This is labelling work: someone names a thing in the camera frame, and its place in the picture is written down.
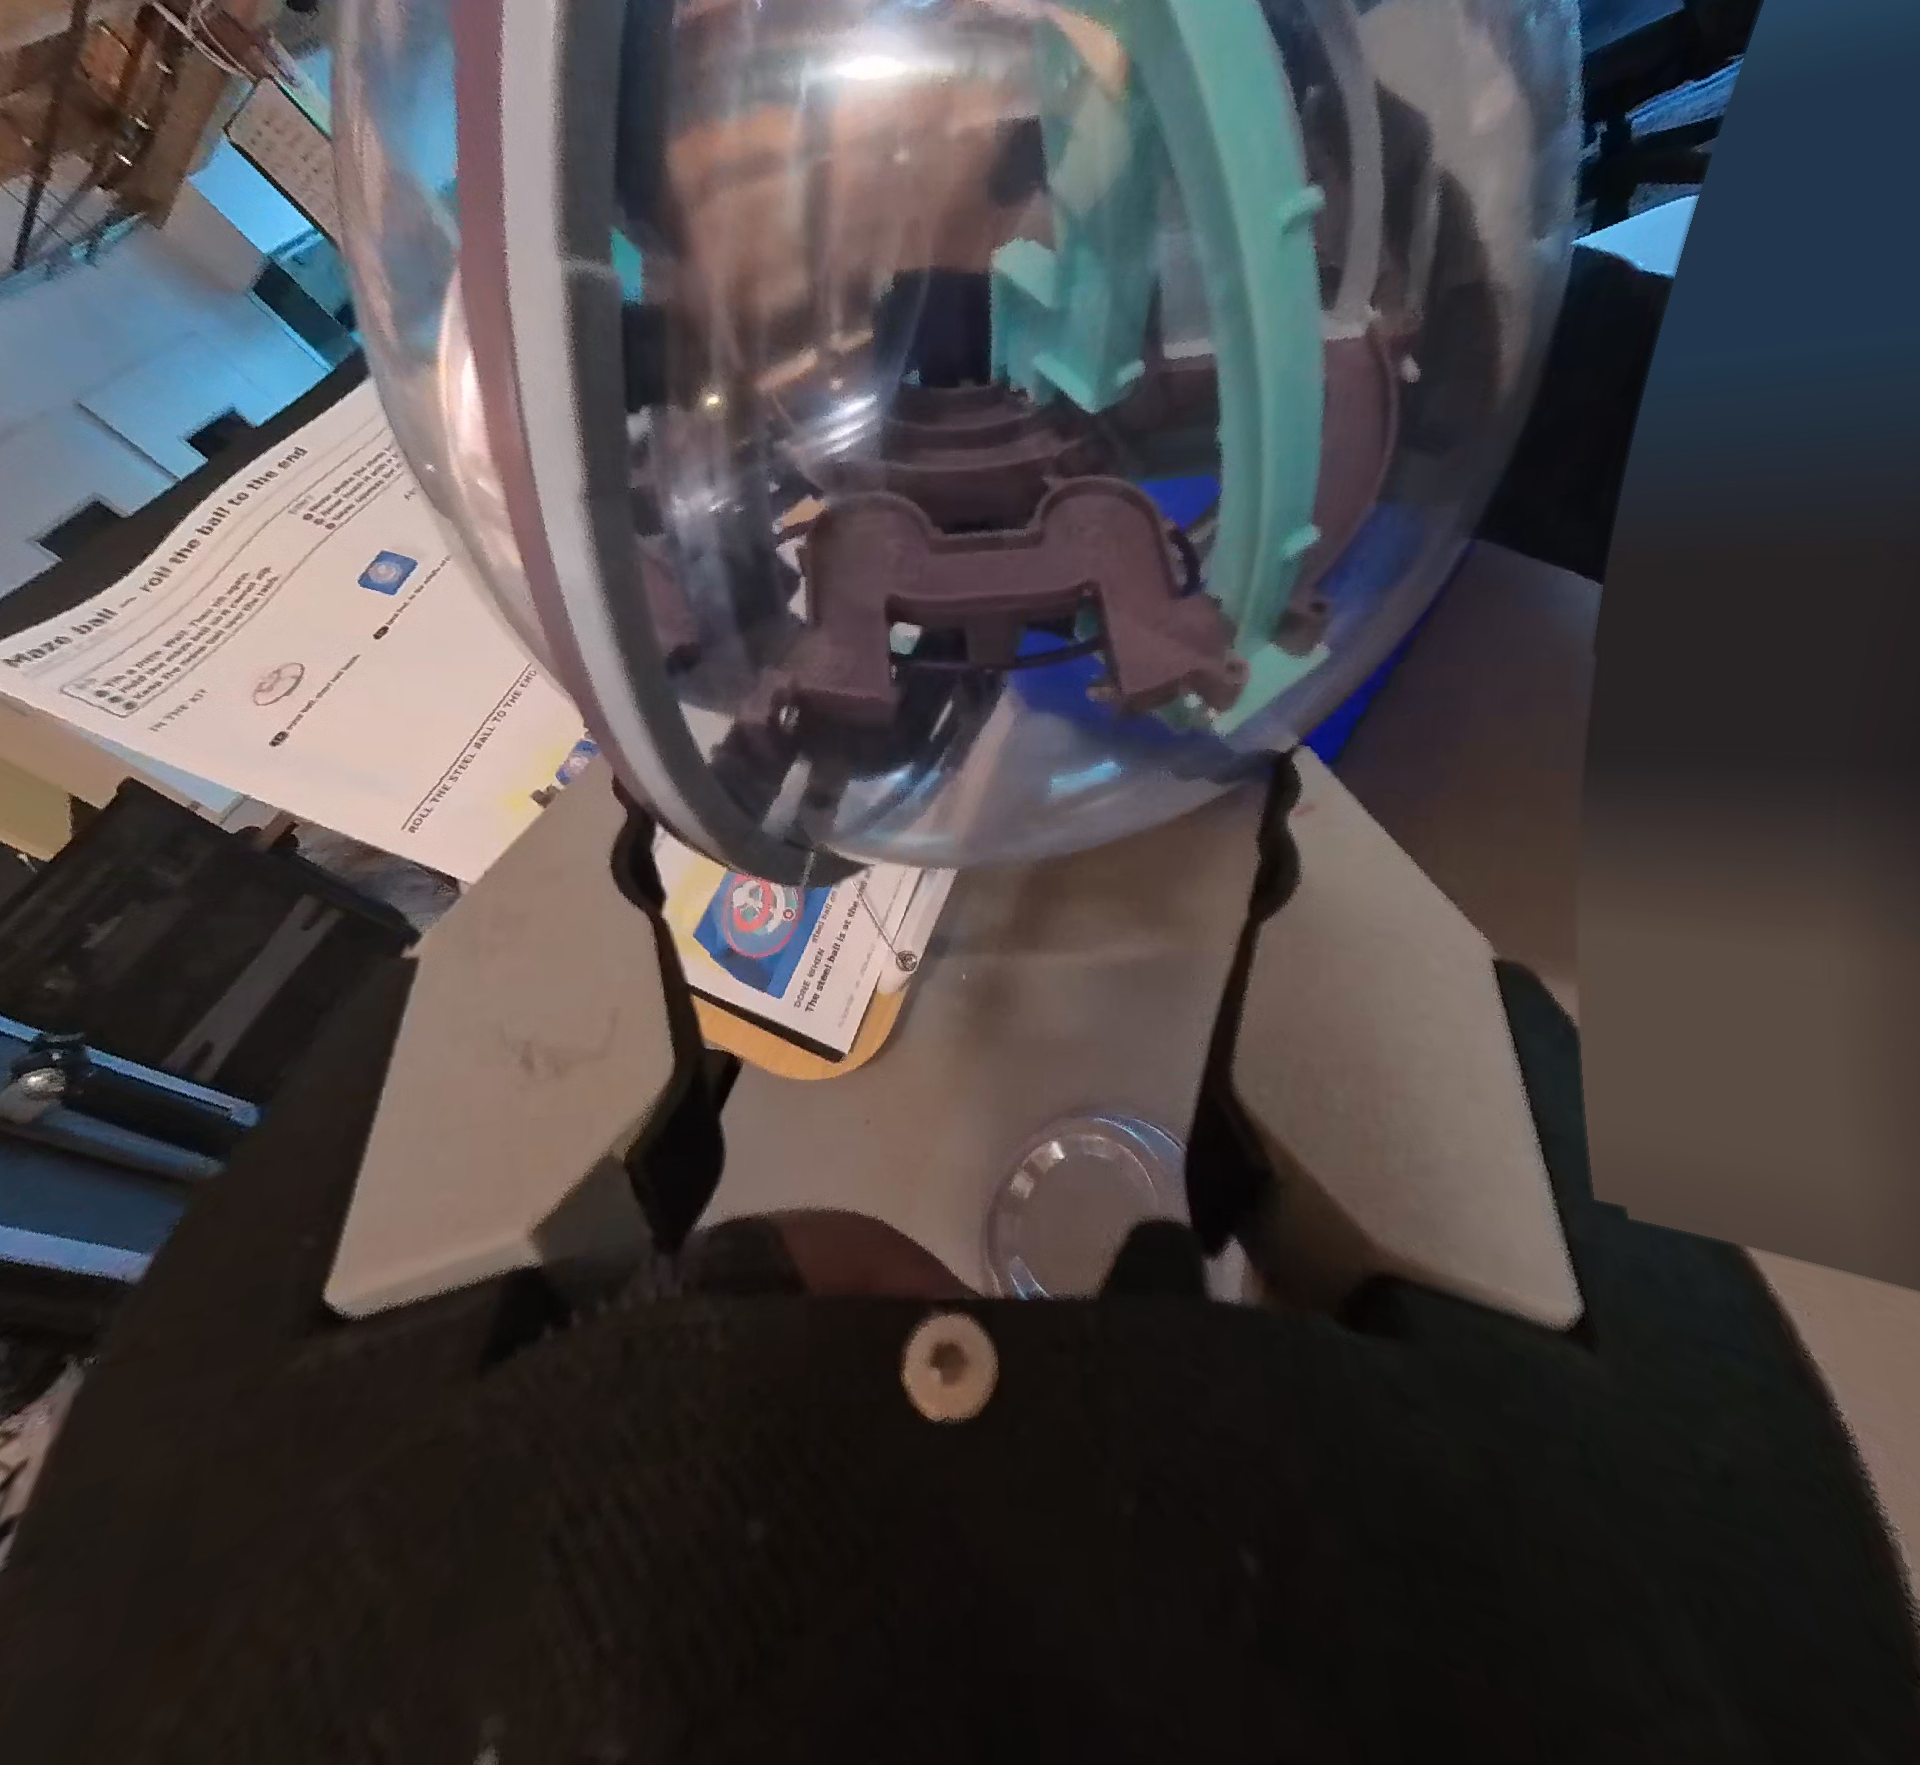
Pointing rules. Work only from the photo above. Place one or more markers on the black equipment case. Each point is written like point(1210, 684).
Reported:
point(179, 927)

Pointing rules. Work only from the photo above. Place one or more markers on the wooden board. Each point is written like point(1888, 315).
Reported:
point(811, 1065)

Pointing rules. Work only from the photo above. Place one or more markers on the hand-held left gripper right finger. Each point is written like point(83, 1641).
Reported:
point(1397, 1076)

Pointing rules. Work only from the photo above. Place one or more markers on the clear plastic maze ball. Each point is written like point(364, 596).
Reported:
point(899, 220)

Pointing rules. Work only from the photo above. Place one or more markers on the blue plastic bin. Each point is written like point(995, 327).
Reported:
point(1374, 656)

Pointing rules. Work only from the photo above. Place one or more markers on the printed instruction sheet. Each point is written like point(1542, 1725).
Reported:
point(841, 941)

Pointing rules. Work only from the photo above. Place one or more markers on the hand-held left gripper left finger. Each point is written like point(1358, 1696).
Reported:
point(511, 1046)

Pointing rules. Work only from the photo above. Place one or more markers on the black framed instruction sign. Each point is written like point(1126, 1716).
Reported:
point(225, 626)

